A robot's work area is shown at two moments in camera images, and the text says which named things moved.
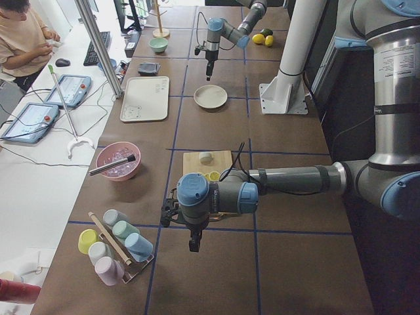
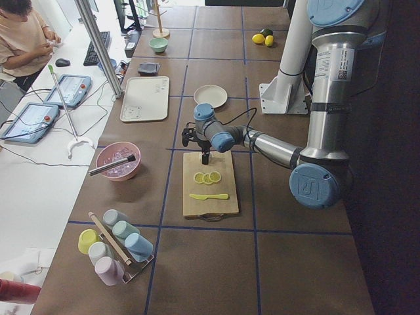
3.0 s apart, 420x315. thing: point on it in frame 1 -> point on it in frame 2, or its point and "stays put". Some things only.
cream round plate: [210, 96] stays put
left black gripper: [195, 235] -> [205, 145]
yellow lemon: [258, 38] stays put
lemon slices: [213, 176] stays put
